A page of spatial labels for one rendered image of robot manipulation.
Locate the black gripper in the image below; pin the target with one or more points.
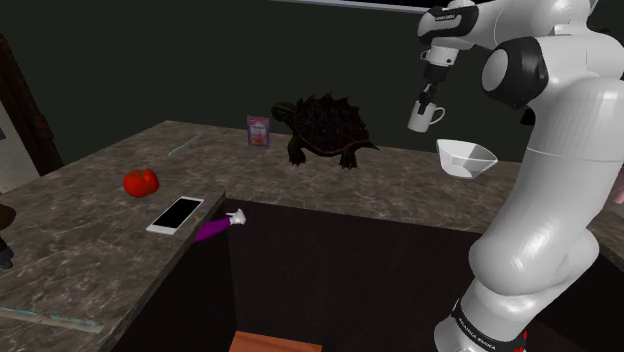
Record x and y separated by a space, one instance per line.
433 78

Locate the white mug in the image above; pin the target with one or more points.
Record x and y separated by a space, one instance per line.
420 119

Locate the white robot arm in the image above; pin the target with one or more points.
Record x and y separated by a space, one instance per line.
551 195

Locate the white angular bowl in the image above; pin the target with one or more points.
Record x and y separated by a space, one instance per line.
463 158

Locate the dark turtle figure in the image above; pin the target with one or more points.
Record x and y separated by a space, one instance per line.
326 129

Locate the small pink box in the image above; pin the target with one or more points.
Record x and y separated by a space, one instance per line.
258 131

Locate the grey knife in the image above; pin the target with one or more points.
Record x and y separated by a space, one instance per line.
184 146

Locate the purple bottle with white cap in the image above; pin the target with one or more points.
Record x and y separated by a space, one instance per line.
214 227

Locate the white smartphone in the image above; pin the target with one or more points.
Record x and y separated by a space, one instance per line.
175 215

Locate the orange wooden furniture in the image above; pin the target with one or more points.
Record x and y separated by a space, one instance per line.
275 342

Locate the red tomato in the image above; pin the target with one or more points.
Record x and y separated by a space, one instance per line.
141 183

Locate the flat pale ruler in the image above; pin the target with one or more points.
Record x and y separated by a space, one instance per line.
48 319

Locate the dark wooden door frame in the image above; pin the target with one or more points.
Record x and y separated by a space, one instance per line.
27 117

